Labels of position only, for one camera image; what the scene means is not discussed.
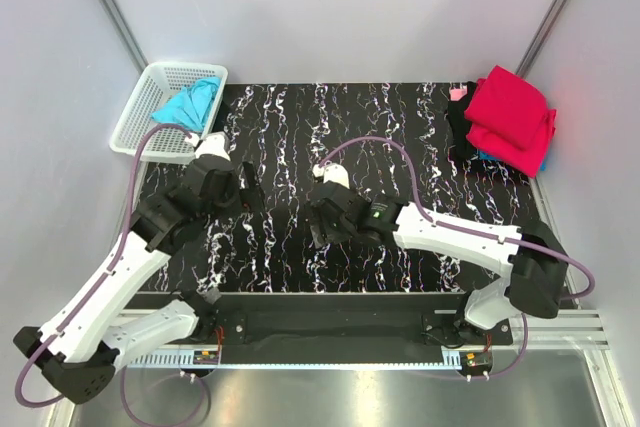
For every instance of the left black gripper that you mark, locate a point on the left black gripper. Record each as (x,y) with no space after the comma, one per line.
(252,197)

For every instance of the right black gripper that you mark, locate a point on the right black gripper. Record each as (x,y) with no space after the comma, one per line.
(315,218)

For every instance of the cyan t shirt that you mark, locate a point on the cyan t shirt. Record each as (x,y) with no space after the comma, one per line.
(191,106)

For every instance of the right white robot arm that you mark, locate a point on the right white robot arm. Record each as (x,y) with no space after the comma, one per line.
(527,261)

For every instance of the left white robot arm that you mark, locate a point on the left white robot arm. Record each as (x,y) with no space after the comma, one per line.
(79,351)

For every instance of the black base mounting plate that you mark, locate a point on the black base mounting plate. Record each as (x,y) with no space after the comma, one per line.
(346,328)

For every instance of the white plastic basket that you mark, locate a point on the white plastic basket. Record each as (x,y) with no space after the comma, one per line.
(158,83)

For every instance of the folded black t shirt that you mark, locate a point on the folded black t shirt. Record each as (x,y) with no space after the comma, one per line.
(459,124)

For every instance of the folded blue t shirt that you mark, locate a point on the folded blue t shirt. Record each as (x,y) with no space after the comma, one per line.
(487,157)

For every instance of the pink paper tag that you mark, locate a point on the pink paper tag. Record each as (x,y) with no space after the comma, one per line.
(457,93)

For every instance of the folded red t shirt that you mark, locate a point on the folded red t shirt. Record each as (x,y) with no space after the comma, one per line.
(511,121)

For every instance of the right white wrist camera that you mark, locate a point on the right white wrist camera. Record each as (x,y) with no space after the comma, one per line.
(331,172)

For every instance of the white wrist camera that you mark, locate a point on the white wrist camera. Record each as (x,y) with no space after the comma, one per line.
(331,172)
(216,144)

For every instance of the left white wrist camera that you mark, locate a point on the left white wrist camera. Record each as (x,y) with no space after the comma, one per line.
(216,144)

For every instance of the left corner metal post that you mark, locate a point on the left corner metal post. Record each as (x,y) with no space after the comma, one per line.
(125,33)

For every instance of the corner metal post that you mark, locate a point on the corner metal post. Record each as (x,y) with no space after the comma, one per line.
(125,33)
(541,36)

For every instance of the right corner metal post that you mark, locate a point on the right corner metal post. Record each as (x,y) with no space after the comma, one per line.
(541,36)

